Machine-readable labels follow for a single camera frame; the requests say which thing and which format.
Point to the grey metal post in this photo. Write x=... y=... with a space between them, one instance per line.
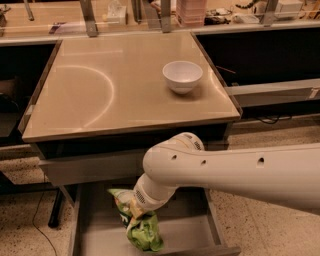
x=166 y=16
x=88 y=16

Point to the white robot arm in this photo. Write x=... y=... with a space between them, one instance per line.
x=285 y=175

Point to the grey top drawer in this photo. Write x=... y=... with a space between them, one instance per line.
x=93 y=168

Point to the grey drawer cabinet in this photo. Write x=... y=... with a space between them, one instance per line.
x=108 y=94

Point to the green rice chip bag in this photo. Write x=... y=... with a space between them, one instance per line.
x=143 y=233

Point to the pink stacked bins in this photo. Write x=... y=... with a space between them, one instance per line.
x=190 y=13

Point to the grey metal post middle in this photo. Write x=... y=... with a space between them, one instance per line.
x=166 y=16

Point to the white box on shelf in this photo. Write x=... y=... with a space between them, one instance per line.
x=116 y=13

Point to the black table leg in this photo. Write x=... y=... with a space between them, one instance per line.
x=55 y=213

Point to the grey side shelf beam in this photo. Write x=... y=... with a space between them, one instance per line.
x=275 y=93

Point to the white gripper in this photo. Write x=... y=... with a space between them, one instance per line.
x=146 y=199

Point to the white bowl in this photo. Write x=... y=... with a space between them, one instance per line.
x=182 y=76

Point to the grey metal post left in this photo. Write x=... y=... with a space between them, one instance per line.
x=88 y=16

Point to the open grey middle drawer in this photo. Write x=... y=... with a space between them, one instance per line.
x=187 y=224

